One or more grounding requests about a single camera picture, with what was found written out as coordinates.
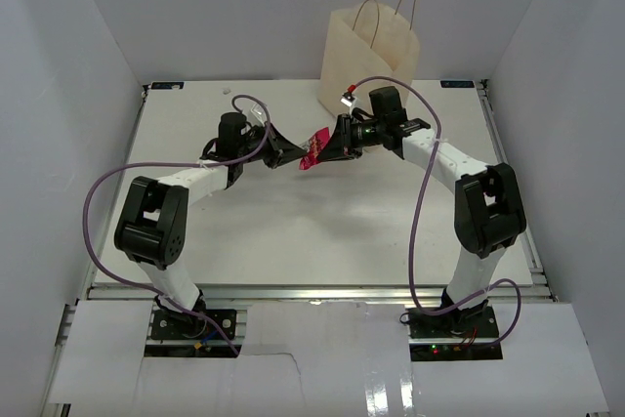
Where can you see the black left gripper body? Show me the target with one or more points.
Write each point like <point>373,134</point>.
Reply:
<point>251,144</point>

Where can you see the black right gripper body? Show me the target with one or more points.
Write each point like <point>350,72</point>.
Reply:
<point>365,135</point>

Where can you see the small pink packet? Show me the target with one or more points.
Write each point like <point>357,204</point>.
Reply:
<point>313,147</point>

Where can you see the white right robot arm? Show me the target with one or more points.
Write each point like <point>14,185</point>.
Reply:
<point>488,211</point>

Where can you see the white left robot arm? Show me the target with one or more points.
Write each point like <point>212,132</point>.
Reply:
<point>152,227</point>

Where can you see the beige paper bag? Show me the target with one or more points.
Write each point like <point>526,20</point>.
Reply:
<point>368,39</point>

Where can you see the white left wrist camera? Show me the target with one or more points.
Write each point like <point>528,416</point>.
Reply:
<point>256,116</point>

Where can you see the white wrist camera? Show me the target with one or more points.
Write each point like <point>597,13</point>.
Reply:
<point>256,116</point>
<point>349,100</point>

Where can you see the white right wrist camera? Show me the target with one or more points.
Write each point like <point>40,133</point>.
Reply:
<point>349,100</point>

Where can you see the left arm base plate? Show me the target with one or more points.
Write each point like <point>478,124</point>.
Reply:
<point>173,326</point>

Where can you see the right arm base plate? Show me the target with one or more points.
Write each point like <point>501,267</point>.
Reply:
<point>440,339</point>

